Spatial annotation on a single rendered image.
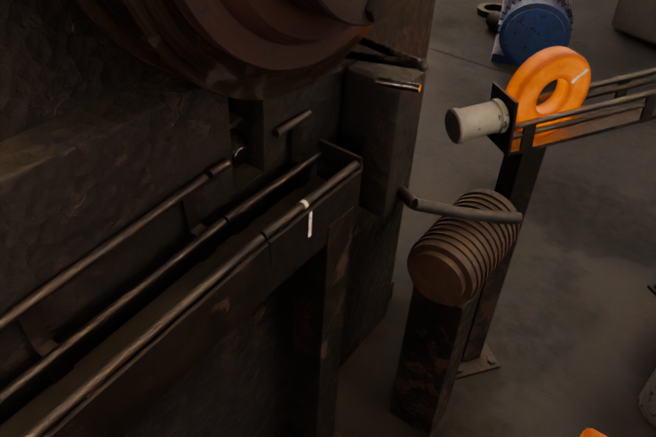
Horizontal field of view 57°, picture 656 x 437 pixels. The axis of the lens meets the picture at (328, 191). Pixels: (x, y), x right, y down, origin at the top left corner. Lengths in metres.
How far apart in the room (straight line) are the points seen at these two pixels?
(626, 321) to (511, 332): 0.32
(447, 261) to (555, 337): 0.71
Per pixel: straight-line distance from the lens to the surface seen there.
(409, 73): 0.89
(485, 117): 1.04
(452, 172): 2.11
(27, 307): 0.64
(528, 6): 2.71
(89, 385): 0.63
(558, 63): 1.07
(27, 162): 0.59
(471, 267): 1.01
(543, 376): 1.57
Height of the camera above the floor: 1.19
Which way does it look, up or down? 38 degrees down
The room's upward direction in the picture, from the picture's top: 3 degrees clockwise
